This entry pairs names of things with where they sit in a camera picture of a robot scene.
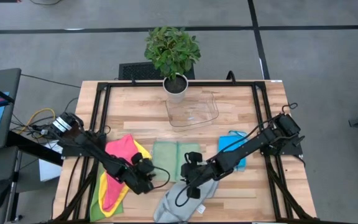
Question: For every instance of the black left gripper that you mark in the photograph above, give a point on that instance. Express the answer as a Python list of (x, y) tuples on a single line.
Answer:
[(141, 183)]

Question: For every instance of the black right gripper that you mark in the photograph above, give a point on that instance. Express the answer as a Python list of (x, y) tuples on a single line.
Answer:
[(200, 171)]

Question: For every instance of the pale green-edged towel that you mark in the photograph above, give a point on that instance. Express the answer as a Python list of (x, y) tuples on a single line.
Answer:
[(166, 158)]

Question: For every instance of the bright blue terry towel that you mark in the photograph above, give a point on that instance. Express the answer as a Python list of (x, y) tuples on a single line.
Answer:
[(225, 144)]

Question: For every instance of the grey waffle towel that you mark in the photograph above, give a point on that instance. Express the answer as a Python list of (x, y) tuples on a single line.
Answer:
[(172, 208)]

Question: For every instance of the pink towel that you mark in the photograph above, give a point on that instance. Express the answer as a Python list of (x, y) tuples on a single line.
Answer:
[(120, 149)]

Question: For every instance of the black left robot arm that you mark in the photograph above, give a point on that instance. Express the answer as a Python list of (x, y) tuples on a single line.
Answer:
[(98, 152)]

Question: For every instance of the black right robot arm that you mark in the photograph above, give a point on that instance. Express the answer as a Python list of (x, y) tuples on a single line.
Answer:
[(250, 146)]

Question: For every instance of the white paper tag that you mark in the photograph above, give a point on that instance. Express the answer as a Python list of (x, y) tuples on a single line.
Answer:
[(201, 209)]

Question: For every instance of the yellow towel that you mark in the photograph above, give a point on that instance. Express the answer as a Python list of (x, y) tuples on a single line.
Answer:
[(102, 189)]

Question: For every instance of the green towel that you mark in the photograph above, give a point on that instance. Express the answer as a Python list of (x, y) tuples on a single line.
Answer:
[(95, 208)]

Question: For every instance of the clear plastic bin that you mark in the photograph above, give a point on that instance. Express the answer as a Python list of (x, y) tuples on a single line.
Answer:
[(194, 112)]

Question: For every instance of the white plant pot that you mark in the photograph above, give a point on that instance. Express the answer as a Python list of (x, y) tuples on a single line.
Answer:
[(176, 85)]

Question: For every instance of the black floor vent grille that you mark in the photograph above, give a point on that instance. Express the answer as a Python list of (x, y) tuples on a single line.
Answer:
[(141, 71)]

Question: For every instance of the white table edge sticker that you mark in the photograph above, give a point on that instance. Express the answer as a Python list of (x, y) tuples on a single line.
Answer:
[(276, 81)]

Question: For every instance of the green leafy plant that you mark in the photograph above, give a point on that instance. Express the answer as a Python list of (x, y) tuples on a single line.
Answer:
[(172, 49)]

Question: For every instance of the black metal table frame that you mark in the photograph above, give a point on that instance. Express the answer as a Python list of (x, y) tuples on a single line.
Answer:
[(213, 84)]

